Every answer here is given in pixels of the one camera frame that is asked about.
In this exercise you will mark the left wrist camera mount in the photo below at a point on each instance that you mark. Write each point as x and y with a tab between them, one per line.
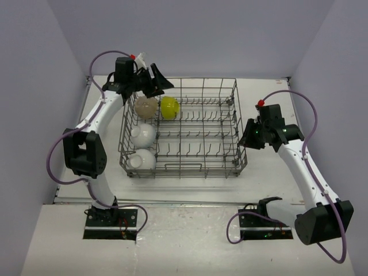
139	60

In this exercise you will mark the grey wire dish rack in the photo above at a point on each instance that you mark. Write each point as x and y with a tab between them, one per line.
201	141

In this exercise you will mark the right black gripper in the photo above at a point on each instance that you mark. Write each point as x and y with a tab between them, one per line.
247	140

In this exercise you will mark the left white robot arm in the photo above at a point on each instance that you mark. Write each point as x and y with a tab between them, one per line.
84	152

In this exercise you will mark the yellow-green bowl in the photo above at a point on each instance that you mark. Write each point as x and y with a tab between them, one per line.
169	107

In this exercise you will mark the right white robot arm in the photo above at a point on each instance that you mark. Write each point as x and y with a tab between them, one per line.
324	215

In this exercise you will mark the white bowl rear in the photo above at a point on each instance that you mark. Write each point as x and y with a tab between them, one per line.
143	135

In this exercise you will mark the white bowl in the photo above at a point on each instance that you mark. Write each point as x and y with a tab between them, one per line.
143	135
142	159

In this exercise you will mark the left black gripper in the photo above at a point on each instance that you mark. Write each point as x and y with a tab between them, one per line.
161	83

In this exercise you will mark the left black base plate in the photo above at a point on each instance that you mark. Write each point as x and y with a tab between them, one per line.
115	224

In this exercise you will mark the beige ceramic bowl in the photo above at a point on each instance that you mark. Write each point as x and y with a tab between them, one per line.
146	107

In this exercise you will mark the white bowl front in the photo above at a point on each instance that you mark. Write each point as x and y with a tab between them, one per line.
142	159

